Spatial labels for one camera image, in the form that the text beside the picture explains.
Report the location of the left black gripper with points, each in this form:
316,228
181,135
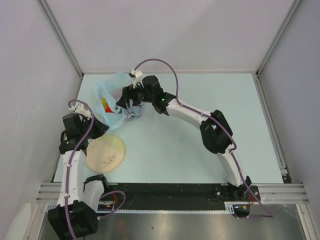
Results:
100,129

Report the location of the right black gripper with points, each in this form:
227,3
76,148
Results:
129,93

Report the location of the light blue plastic bag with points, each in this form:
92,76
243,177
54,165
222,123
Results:
110,88

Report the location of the round beige ceramic plate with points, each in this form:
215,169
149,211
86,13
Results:
105,154

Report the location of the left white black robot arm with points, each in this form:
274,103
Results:
75,213

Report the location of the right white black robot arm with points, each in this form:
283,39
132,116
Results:
215,131

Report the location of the fake orange persimmon fruit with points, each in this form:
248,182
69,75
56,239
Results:
108,110

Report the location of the fake yellow banana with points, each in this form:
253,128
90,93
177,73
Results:
104,102

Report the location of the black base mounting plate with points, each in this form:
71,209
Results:
174,197

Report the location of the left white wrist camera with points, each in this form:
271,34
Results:
81,109

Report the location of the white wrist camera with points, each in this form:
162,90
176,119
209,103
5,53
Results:
137,77
81,109

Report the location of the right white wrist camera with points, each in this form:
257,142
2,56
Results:
137,77

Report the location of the left aluminium corner post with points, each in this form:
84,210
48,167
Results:
49,15

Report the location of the aluminium corner post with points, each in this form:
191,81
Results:
49,15
279,35

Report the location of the right aluminium corner post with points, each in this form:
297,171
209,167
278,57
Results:
279,35

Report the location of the aluminium front frame rail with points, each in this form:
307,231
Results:
270,193

